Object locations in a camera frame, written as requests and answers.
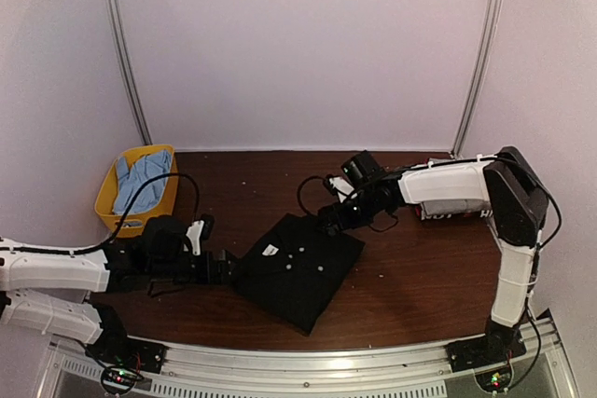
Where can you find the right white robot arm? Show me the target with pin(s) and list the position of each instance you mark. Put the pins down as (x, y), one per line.
(504, 182)

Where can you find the aluminium frame post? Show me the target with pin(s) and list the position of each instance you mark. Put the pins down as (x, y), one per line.
(488, 31)
(126, 70)

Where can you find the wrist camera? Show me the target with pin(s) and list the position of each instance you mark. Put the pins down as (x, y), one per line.
(165, 237)
(357, 172)

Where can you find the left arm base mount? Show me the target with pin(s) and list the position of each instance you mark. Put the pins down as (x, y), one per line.
(123, 359)

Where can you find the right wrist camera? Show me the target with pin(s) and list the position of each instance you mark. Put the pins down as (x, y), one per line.
(357, 172)

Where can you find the front aluminium rail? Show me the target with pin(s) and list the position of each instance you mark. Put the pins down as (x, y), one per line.
(421, 370)

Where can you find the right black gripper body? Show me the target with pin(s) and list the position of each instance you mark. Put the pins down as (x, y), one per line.
(358, 216)

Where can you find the right aluminium frame post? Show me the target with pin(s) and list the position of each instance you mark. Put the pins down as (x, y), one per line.
(488, 31)

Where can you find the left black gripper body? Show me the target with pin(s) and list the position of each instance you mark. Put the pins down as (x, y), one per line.
(169, 270)

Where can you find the black printed folded shirt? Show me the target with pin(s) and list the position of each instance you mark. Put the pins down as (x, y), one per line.
(448, 216)

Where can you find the left aluminium frame post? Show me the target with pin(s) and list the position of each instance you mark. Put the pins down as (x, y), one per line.
(126, 70)

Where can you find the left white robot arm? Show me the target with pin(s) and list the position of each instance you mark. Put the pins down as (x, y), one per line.
(28, 274)

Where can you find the black long sleeve shirt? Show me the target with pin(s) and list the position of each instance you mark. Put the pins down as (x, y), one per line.
(293, 271)

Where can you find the grey shirt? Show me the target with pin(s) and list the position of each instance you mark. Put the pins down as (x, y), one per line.
(436, 207)

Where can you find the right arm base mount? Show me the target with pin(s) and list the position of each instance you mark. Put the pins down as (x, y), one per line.
(488, 356)

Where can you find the light blue shirt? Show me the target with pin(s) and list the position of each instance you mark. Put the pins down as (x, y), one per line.
(132, 177)

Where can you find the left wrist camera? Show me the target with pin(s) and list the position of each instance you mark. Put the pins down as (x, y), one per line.
(165, 237)

